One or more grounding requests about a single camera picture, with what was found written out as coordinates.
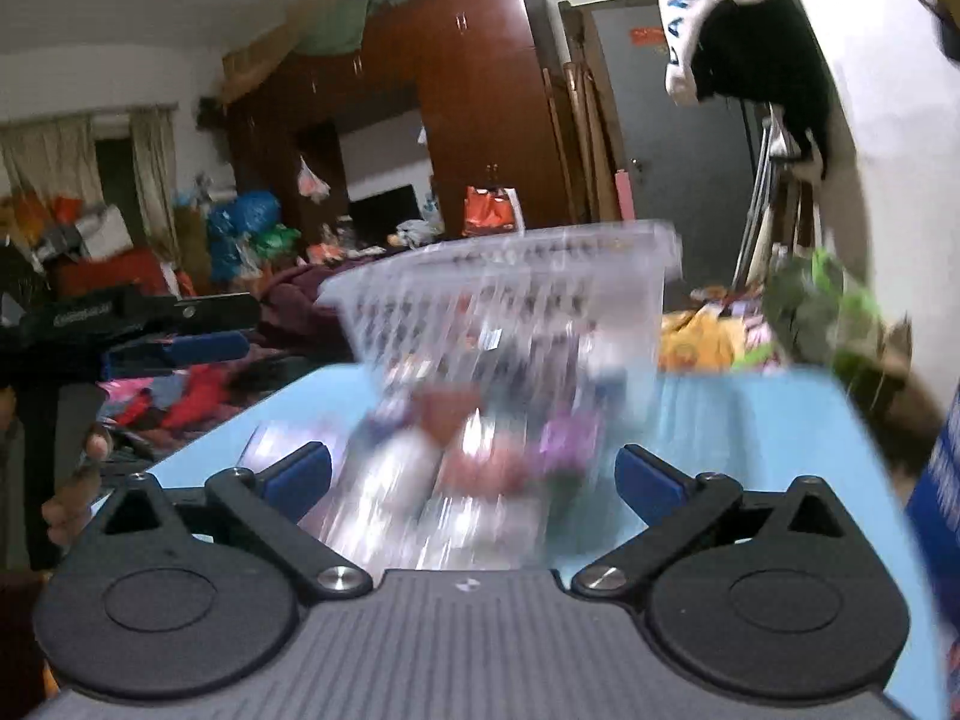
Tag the green cloth bundle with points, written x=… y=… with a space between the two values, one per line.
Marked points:
x=352 y=15

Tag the white plastic bottle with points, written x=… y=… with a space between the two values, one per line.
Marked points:
x=397 y=476

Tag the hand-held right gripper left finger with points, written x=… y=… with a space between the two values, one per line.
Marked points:
x=298 y=478

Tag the blue plastic bag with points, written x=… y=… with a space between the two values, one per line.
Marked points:
x=240 y=229

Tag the person's left hand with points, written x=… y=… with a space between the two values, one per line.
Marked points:
x=71 y=506

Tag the yellow printed blanket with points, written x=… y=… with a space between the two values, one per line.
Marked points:
x=701 y=337

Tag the brown packet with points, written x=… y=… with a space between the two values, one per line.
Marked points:
x=450 y=409

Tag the grey door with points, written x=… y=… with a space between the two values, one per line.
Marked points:
x=675 y=165

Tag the beige curtains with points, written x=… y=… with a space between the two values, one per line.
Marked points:
x=45 y=157

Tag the red clothes pile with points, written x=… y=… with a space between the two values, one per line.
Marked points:
x=191 y=397

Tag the wooden planks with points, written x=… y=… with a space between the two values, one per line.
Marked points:
x=589 y=142

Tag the black television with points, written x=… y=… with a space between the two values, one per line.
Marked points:
x=384 y=211

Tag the purple packet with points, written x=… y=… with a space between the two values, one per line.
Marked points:
x=570 y=441

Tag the dark wooden wardrobe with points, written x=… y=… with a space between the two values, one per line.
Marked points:
x=465 y=90

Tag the clear perforated plastic basket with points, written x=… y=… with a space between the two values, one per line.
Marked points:
x=517 y=292

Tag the orange bag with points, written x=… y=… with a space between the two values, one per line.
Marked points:
x=491 y=211

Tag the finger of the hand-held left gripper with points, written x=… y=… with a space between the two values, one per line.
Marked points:
x=202 y=349
x=199 y=307

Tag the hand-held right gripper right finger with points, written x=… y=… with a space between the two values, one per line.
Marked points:
x=646 y=481

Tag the green leafy plant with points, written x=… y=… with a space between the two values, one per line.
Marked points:
x=821 y=315

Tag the metal folding rack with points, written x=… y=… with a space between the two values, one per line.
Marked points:
x=765 y=195

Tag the blue box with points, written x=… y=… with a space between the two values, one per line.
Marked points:
x=941 y=495

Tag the black garment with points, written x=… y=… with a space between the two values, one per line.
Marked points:
x=772 y=67

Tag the pink roll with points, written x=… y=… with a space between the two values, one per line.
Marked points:
x=624 y=195

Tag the white hanging plastic bag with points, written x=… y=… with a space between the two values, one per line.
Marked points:
x=311 y=181

